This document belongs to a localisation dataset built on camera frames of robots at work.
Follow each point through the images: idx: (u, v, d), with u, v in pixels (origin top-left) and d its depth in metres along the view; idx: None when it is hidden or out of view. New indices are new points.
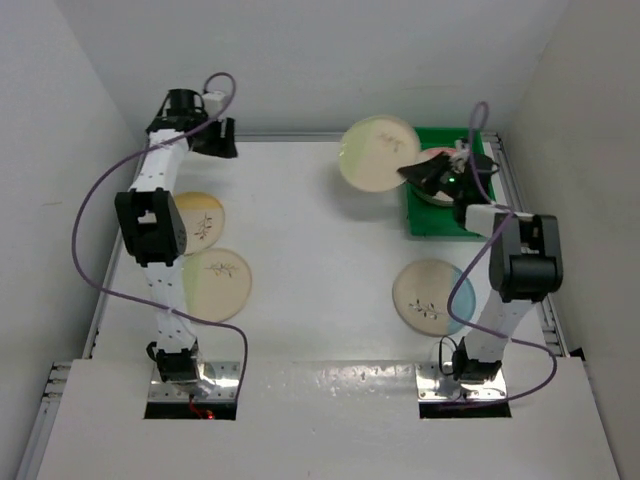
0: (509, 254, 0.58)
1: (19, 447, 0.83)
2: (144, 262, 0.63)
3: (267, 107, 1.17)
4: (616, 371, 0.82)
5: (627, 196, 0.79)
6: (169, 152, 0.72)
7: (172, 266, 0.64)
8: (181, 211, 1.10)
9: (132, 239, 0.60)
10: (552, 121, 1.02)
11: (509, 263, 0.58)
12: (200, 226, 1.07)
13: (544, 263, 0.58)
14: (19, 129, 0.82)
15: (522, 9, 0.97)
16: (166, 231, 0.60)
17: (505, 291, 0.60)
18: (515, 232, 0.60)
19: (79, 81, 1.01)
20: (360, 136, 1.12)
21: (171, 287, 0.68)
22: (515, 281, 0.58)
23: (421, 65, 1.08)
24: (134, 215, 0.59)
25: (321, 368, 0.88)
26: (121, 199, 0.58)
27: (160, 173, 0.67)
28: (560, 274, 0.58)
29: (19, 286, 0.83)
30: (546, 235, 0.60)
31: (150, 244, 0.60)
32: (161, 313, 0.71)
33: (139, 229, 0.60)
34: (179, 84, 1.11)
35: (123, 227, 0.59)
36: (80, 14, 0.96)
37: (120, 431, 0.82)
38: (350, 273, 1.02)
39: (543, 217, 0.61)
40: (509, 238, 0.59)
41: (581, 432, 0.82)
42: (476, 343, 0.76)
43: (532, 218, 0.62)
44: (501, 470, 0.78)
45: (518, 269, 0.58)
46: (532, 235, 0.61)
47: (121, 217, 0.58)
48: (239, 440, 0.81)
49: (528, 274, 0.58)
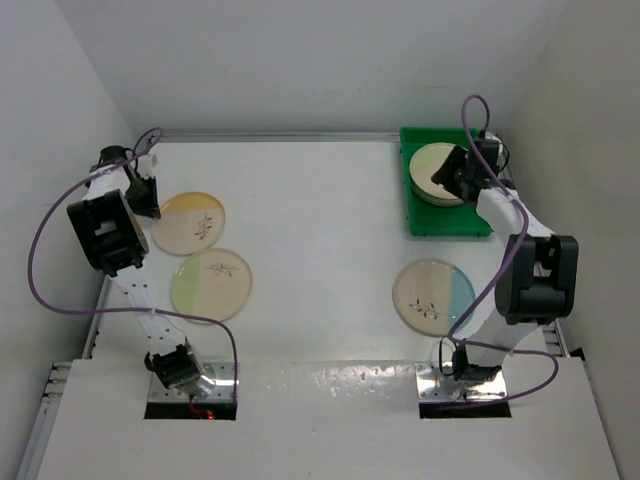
0: (518, 286, 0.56)
1: (16, 448, 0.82)
2: (113, 272, 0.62)
3: (269, 107, 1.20)
4: (616, 371, 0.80)
5: (628, 191, 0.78)
6: (113, 175, 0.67)
7: (141, 267, 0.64)
8: (183, 211, 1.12)
9: (93, 250, 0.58)
10: (552, 120, 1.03)
11: (517, 295, 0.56)
12: (200, 226, 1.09)
13: (555, 293, 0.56)
14: (19, 126, 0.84)
15: (516, 10, 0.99)
16: (125, 230, 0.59)
17: (510, 317, 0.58)
18: (530, 259, 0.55)
19: (79, 85, 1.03)
20: (439, 151, 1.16)
21: (147, 288, 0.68)
22: (521, 310, 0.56)
23: (418, 65, 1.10)
24: (89, 224, 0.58)
25: (322, 367, 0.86)
26: (73, 210, 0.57)
27: (108, 187, 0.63)
28: (569, 302, 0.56)
29: (20, 281, 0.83)
30: (562, 261, 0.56)
31: (114, 248, 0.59)
32: (144, 317, 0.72)
33: (99, 237, 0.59)
34: (183, 85, 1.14)
35: (81, 237, 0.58)
36: (83, 19, 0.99)
37: (117, 432, 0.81)
38: (351, 274, 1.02)
39: (561, 239, 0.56)
40: (520, 267, 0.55)
41: (584, 432, 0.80)
42: (480, 349, 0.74)
43: (550, 238, 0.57)
44: (504, 471, 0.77)
45: (526, 299, 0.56)
46: (548, 255, 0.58)
47: (78, 227, 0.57)
48: (237, 441, 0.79)
49: (537, 305, 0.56)
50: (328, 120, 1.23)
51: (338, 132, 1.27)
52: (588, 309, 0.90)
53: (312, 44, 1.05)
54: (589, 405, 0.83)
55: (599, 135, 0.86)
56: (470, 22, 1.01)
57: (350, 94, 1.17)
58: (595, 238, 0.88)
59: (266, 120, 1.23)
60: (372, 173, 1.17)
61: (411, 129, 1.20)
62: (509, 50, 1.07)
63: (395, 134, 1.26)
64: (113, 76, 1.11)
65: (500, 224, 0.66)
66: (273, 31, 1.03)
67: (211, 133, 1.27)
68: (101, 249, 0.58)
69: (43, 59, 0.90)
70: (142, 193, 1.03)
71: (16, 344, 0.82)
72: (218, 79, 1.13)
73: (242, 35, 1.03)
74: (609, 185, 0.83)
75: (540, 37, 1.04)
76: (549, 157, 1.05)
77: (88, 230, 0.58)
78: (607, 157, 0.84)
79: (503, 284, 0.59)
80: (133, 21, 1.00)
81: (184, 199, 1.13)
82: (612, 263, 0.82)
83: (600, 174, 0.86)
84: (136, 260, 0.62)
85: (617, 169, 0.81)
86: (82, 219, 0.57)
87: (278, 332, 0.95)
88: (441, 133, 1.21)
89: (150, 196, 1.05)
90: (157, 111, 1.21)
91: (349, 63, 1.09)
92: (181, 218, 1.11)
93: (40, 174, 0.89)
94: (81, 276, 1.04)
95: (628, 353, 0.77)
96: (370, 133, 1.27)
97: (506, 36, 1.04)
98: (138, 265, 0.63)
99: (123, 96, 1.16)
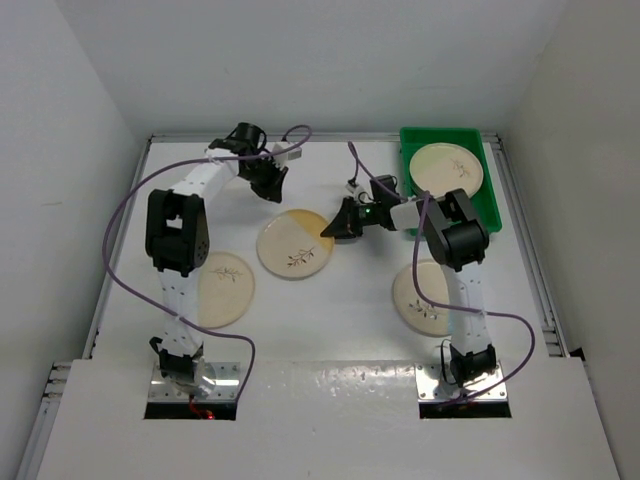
0: (442, 231, 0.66)
1: (16, 448, 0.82)
2: (160, 266, 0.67)
3: (269, 107, 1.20)
4: (616, 371, 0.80)
5: (627, 193, 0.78)
6: (217, 168, 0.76)
7: (187, 277, 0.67)
8: (297, 227, 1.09)
9: (154, 238, 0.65)
10: (552, 121, 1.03)
11: (444, 238, 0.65)
12: (298, 253, 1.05)
13: (471, 227, 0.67)
14: (19, 126, 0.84)
15: (516, 11, 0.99)
16: (186, 239, 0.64)
17: (452, 263, 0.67)
18: (438, 212, 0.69)
19: (79, 85, 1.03)
20: (438, 153, 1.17)
21: (182, 296, 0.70)
22: (455, 248, 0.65)
23: (418, 66, 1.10)
24: (163, 215, 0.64)
25: (322, 367, 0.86)
26: (156, 198, 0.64)
27: (202, 183, 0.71)
28: (486, 231, 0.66)
29: (20, 282, 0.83)
30: (462, 205, 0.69)
31: (168, 248, 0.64)
32: (169, 319, 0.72)
33: (163, 230, 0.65)
34: (183, 84, 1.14)
35: (151, 224, 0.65)
36: (83, 19, 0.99)
37: (117, 432, 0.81)
38: (351, 275, 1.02)
39: (454, 192, 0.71)
40: (435, 219, 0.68)
41: (583, 432, 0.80)
42: (461, 326, 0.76)
43: (447, 196, 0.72)
44: (502, 470, 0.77)
45: (453, 238, 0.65)
46: (451, 209, 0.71)
47: (152, 214, 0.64)
48: (237, 440, 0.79)
49: (463, 240, 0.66)
50: (328, 120, 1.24)
51: (336, 132, 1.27)
52: (588, 310, 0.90)
53: (312, 45, 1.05)
54: (589, 405, 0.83)
55: (598, 136, 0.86)
56: (471, 22, 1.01)
57: (351, 95, 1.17)
58: (593, 238, 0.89)
59: (267, 121, 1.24)
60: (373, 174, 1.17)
61: (409, 129, 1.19)
62: (510, 50, 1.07)
63: (395, 135, 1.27)
64: (113, 76, 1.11)
65: (409, 213, 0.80)
66: (273, 32, 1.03)
67: (213, 133, 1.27)
68: (159, 242, 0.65)
69: (44, 59, 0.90)
70: (265, 179, 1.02)
71: (16, 343, 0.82)
72: (219, 80, 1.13)
73: (242, 35, 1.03)
74: (607, 186, 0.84)
75: (540, 38, 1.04)
76: (548, 158, 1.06)
77: (160, 220, 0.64)
78: (604, 156, 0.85)
79: (433, 243, 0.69)
80: (133, 22, 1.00)
81: (315, 214, 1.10)
82: (610, 262, 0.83)
83: (598, 174, 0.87)
84: (183, 269, 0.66)
85: (616, 169, 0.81)
86: (158, 211, 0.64)
87: (278, 332, 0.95)
88: (438, 133, 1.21)
89: (271, 183, 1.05)
90: (158, 110, 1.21)
91: (349, 63, 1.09)
92: (301, 232, 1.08)
93: (40, 174, 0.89)
94: (81, 276, 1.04)
95: (627, 353, 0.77)
96: (370, 133, 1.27)
97: (506, 36, 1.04)
98: (182, 275, 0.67)
99: (124, 96, 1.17)
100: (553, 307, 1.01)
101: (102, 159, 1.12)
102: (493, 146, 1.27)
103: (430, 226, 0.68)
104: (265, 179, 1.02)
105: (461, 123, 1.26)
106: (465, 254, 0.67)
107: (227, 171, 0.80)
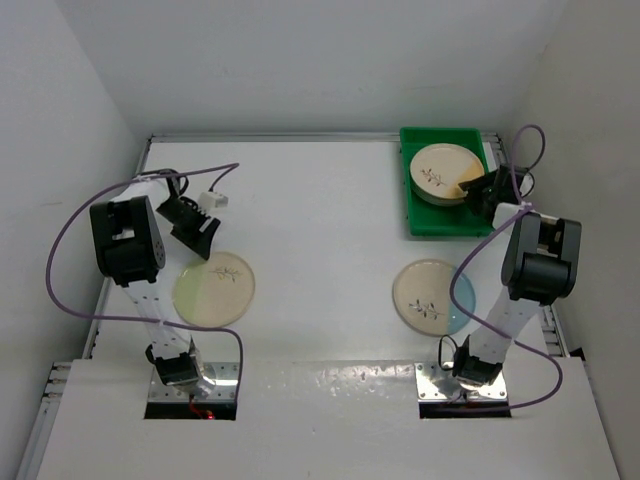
0: (523, 251, 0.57)
1: (16, 447, 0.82)
2: (123, 282, 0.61)
3: (269, 107, 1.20)
4: (617, 372, 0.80)
5: (629, 193, 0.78)
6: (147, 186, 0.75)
7: (154, 283, 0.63)
8: (459, 168, 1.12)
9: (105, 251, 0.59)
10: (553, 122, 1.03)
11: (521, 260, 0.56)
12: (434, 175, 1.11)
13: (558, 265, 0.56)
14: (19, 127, 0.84)
15: (517, 11, 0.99)
16: (143, 240, 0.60)
17: (512, 288, 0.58)
18: (534, 230, 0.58)
19: (79, 85, 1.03)
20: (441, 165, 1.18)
21: (157, 302, 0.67)
22: (523, 277, 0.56)
23: (419, 66, 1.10)
24: (109, 226, 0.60)
25: (321, 367, 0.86)
26: (97, 209, 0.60)
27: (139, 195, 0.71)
28: (573, 277, 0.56)
29: (19, 282, 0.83)
30: (567, 239, 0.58)
31: (126, 255, 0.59)
32: (152, 328, 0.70)
33: (114, 241, 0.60)
34: (182, 85, 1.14)
35: (97, 239, 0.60)
36: (83, 20, 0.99)
37: (117, 432, 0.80)
38: (350, 276, 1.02)
39: (566, 221, 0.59)
40: (524, 235, 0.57)
41: (584, 432, 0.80)
42: (482, 339, 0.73)
43: (556, 222, 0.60)
44: (504, 471, 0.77)
45: (530, 266, 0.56)
46: (554, 239, 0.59)
47: (97, 229, 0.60)
48: (237, 440, 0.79)
49: (541, 275, 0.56)
50: (328, 120, 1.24)
51: (336, 132, 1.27)
52: (589, 310, 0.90)
53: (311, 45, 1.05)
54: (590, 405, 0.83)
55: (600, 136, 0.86)
56: (470, 23, 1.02)
57: (350, 95, 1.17)
58: (595, 239, 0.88)
59: (267, 120, 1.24)
60: (373, 173, 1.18)
61: (405, 129, 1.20)
62: (510, 50, 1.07)
63: (395, 134, 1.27)
64: (113, 76, 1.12)
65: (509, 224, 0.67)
66: (273, 34, 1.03)
67: (212, 133, 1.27)
68: (112, 254, 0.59)
69: (44, 60, 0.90)
70: (190, 223, 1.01)
71: (16, 344, 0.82)
72: (218, 79, 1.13)
73: (242, 36, 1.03)
74: (610, 186, 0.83)
75: (541, 38, 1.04)
76: (549, 158, 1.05)
77: (107, 230, 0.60)
78: (606, 156, 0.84)
79: (507, 259, 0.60)
80: (132, 23, 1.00)
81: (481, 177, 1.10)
82: (613, 262, 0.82)
83: (599, 173, 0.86)
84: (149, 274, 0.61)
85: (619, 169, 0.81)
86: (102, 223, 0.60)
87: (277, 332, 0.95)
88: (439, 133, 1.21)
89: (196, 229, 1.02)
90: (157, 111, 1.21)
91: (349, 63, 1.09)
92: (456, 172, 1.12)
93: (39, 174, 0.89)
94: (80, 276, 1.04)
95: (628, 353, 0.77)
96: (370, 133, 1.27)
97: (506, 36, 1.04)
98: (150, 281, 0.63)
99: (123, 95, 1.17)
100: (553, 307, 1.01)
101: (101, 159, 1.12)
102: (493, 146, 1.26)
103: (515, 241, 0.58)
104: (188, 222, 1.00)
105: (461, 122, 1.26)
106: (536, 289, 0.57)
107: (160, 188, 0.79)
